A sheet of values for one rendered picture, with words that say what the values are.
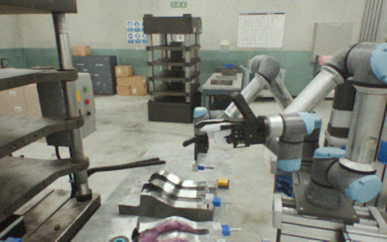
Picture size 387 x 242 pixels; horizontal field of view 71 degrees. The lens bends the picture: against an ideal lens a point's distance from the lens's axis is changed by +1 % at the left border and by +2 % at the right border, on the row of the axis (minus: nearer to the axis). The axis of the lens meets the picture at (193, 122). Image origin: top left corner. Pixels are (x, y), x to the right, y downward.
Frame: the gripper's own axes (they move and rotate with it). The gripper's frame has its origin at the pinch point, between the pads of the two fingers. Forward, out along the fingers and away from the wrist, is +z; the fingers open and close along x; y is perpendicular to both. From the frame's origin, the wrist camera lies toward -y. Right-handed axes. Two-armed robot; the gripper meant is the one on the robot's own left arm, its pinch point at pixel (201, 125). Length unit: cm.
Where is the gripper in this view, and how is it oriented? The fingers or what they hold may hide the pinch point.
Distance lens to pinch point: 81.1
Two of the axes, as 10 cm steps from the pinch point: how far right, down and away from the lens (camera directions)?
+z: -9.8, 0.8, -1.8
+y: 0.4, 9.8, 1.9
